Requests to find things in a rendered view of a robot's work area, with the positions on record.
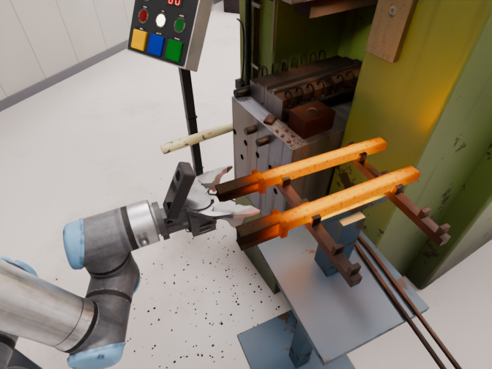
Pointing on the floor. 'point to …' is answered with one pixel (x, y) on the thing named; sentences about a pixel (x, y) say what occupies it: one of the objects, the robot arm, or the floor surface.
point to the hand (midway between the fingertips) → (246, 184)
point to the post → (190, 117)
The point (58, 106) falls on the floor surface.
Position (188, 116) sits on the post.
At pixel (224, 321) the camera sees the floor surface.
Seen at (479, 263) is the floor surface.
